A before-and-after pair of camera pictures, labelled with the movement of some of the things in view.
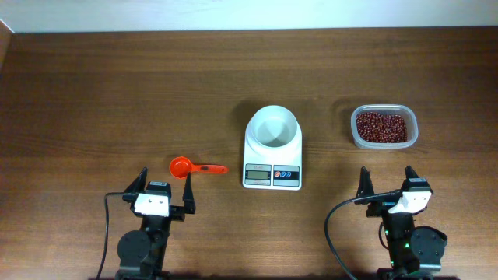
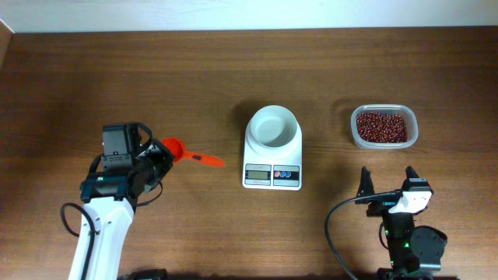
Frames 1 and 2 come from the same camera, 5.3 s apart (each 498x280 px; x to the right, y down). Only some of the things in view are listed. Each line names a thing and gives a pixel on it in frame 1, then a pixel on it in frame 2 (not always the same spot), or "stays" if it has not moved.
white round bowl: (274, 127) stays
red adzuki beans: (380, 127) stays
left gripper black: (177, 212) -> (155, 148)
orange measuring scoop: (182, 167) -> (177, 148)
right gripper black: (380, 208) stays
